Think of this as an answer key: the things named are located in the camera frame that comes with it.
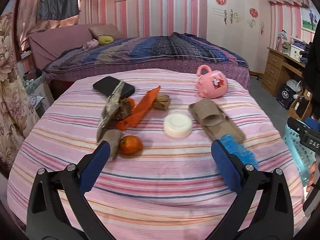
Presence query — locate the blue plastic bag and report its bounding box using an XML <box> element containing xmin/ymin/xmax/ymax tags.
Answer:
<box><xmin>220</xmin><ymin>134</ymin><xmax>259</xmax><ymax>169</ymax></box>

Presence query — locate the light blue plastic basket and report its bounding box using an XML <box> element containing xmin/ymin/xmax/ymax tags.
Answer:
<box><xmin>283</xmin><ymin>125</ymin><xmax>316</xmax><ymax>187</ymax></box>

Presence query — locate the black shopping bag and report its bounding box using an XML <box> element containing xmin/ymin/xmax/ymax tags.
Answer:
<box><xmin>276</xmin><ymin>84</ymin><xmax>298</xmax><ymax>110</ymax></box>

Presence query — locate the wooden desk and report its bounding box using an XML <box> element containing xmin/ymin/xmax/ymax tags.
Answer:
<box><xmin>261</xmin><ymin>47</ymin><xmax>305</xmax><ymax>97</ymax></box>

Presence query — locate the floral curtain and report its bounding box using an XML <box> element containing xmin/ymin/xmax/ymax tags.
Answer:
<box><xmin>0</xmin><ymin>12</ymin><xmax>39</xmax><ymax>173</ymax></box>

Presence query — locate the rolled beige sock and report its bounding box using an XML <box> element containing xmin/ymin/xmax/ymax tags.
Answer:
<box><xmin>193</xmin><ymin>99</ymin><xmax>226</xmax><ymax>127</ymax></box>

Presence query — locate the desk lamp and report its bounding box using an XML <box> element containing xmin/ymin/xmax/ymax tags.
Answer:
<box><xmin>275</xmin><ymin>29</ymin><xmax>287</xmax><ymax>52</ymax></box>

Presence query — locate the orange tangerine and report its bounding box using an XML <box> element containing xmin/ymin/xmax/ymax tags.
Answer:
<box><xmin>118</xmin><ymin>135</ymin><xmax>144</xmax><ymax>154</ymax></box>

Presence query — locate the pink cartoon mug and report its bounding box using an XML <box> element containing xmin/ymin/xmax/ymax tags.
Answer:
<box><xmin>196</xmin><ymin>64</ymin><xmax>228</xmax><ymax>99</ymax></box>

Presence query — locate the pink striped bedsheet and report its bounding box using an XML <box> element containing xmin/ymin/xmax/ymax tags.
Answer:
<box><xmin>7</xmin><ymin>76</ymin><xmax>305</xmax><ymax>239</ymax></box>

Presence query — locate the white round soap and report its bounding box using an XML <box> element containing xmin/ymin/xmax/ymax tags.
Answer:
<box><xmin>164</xmin><ymin>113</ymin><xmax>193</xmax><ymax>138</ymax></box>

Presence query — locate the orange plastic wrapper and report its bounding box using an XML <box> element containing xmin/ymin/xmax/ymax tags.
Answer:
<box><xmin>116</xmin><ymin>86</ymin><xmax>161</xmax><ymax>131</ymax></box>

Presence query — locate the white wardrobe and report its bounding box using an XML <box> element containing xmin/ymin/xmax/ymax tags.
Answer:
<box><xmin>207</xmin><ymin>0</ymin><xmax>271</xmax><ymax>74</ymax></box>

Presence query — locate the black smartphone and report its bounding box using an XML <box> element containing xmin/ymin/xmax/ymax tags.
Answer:
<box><xmin>93</xmin><ymin>76</ymin><xmax>135</xmax><ymax>99</ymax></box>

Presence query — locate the crumpled brown paper ball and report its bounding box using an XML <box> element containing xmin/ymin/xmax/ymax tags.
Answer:
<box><xmin>152</xmin><ymin>94</ymin><xmax>171</xmax><ymax>111</ymax></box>

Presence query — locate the purple plaid bed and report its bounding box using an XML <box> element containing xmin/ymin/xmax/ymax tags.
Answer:
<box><xmin>42</xmin><ymin>32</ymin><xmax>250</xmax><ymax>89</ymax></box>

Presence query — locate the purple headboard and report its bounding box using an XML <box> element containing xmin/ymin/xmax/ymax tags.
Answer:
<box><xmin>28</xmin><ymin>24</ymin><xmax>95</xmax><ymax>70</ymax></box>

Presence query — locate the pink plush toy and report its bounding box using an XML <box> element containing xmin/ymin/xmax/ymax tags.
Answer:
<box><xmin>82</xmin><ymin>39</ymin><xmax>99</xmax><ymax>50</ymax></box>

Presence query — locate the yellow plush toy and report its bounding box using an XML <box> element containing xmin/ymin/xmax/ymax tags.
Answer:
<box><xmin>98</xmin><ymin>35</ymin><xmax>114</xmax><ymax>46</ymax></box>

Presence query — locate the beige pillow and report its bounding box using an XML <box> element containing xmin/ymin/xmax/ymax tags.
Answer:
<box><xmin>89</xmin><ymin>24</ymin><xmax>122</xmax><ymax>40</ymax></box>

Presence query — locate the dark grey curtain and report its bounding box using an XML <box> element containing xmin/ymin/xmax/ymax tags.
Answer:
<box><xmin>37</xmin><ymin>0</ymin><xmax>79</xmax><ymax>21</ymax></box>

